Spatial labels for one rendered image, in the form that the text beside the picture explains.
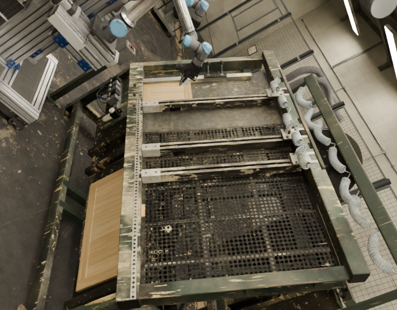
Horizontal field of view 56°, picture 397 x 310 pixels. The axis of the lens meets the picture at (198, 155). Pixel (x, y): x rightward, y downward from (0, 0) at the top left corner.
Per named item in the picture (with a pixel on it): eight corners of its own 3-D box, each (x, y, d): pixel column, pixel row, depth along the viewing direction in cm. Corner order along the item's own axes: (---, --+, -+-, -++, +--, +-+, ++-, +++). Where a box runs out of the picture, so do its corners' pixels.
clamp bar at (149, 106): (143, 106, 303) (139, 82, 286) (286, 98, 311) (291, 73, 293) (143, 114, 296) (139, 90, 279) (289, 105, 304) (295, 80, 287)
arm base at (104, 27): (96, 29, 249) (108, 22, 246) (99, 19, 260) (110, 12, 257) (111, 47, 259) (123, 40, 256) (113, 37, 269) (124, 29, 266)
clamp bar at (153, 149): (142, 149, 270) (139, 124, 252) (303, 138, 277) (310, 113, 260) (142, 159, 263) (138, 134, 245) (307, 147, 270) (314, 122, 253)
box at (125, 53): (110, 49, 329) (127, 39, 323) (120, 59, 337) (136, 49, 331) (110, 56, 321) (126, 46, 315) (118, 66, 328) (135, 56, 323)
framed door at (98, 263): (92, 186, 305) (90, 184, 304) (146, 158, 288) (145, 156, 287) (77, 293, 243) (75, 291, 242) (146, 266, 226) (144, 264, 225)
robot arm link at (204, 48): (203, 39, 248) (213, 45, 251) (194, 51, 255) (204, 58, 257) (201, 43, 242) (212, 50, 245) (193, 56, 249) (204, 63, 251)
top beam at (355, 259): (260, 59, 351) (262, 50, 344) (271, 59, 352) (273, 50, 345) (347, 283, 199) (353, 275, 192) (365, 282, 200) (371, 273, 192)
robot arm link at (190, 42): (181, 40, 254) (195, 49, 257) (180, 46, 245) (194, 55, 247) (187, 31, 250) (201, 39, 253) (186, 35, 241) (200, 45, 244)
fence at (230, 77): (143, 82, 327) (142, 78, 324) (250, 76, 333) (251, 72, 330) (143, 85, 324) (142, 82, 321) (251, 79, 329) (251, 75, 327)
